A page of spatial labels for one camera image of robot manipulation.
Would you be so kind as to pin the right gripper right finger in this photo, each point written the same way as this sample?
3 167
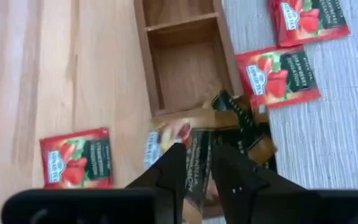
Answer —
238 180

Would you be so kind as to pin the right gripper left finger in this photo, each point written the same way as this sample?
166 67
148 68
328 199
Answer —
169 174

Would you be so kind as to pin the tan tea packet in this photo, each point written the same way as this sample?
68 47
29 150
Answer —
244 124
199 155

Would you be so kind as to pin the red strawberry tea packet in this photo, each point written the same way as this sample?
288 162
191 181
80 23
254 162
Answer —
309 21
76 158
278 77

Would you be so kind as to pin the wooden tea box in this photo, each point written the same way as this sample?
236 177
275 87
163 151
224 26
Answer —
185 68

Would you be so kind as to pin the grey woven table mat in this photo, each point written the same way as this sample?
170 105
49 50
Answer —
337 140

